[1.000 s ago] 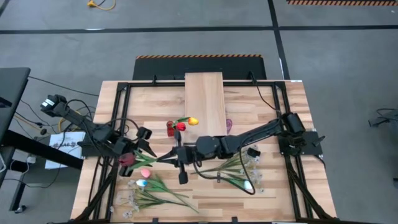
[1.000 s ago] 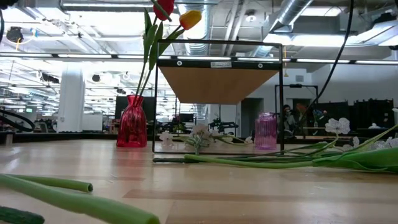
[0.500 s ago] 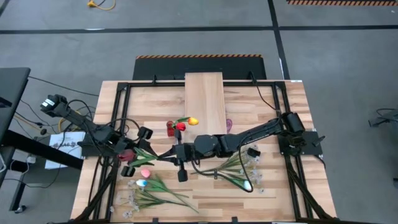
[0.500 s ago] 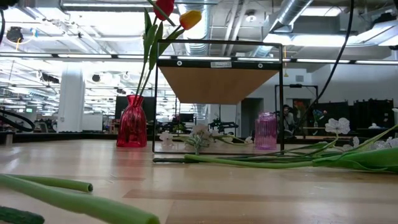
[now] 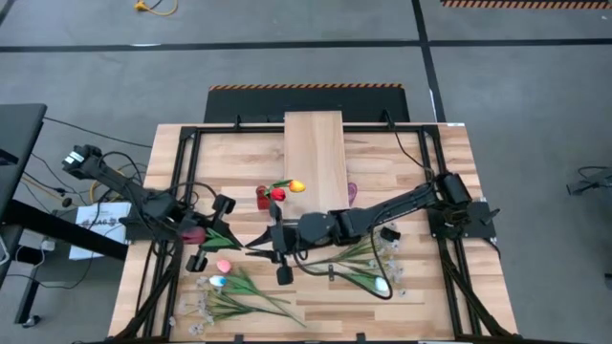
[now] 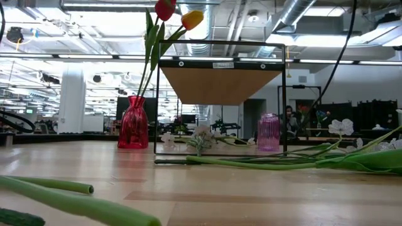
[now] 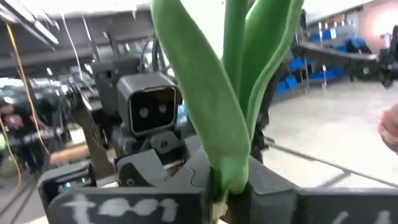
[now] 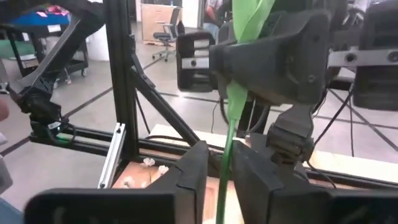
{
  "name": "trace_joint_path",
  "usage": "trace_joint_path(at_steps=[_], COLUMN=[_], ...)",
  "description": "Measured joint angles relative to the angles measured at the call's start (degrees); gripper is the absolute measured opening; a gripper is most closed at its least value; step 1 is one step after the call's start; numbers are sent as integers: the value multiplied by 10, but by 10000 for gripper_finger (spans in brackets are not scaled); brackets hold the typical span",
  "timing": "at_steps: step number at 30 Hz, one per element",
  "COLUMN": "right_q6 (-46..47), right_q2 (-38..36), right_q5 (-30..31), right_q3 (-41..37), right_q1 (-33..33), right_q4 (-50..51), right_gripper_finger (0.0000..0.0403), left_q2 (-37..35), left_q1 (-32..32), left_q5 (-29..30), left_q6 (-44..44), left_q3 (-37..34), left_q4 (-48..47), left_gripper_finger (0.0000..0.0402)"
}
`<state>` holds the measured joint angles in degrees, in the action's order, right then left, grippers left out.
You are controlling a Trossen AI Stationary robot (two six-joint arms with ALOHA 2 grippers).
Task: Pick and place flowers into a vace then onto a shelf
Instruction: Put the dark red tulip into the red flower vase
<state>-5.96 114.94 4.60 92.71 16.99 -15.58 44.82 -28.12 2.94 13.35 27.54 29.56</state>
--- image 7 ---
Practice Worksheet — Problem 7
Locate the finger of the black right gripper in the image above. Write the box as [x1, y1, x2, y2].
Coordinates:
[115, 148, 171, 188]

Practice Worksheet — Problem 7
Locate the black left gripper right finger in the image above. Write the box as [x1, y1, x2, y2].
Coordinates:
[228, 155, 398, 224]

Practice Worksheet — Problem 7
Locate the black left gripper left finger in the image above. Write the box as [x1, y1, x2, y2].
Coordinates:
[46, 148, 216, 224]

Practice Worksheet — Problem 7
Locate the white artificial tulip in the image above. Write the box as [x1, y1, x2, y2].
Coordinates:
[150, 0, 305, 215]

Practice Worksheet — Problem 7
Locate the person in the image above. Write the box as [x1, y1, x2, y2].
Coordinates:
[0, 98, 44, 175]

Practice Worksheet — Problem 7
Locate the person's hand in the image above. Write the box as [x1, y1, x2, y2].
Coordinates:
[377, 105, 398, 154]

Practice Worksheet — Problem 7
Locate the shelving with blue bins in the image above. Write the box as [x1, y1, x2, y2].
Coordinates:
[275, 27, 346, 96]

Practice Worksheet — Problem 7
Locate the blue bag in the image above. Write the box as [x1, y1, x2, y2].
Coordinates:
[345, 35, 373, 54]

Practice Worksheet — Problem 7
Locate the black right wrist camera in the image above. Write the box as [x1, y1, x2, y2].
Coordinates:
[116, 72, 183, 138]

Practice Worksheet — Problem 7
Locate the yellow hanging cable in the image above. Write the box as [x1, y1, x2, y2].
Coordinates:
[0, 23, 50, 187]

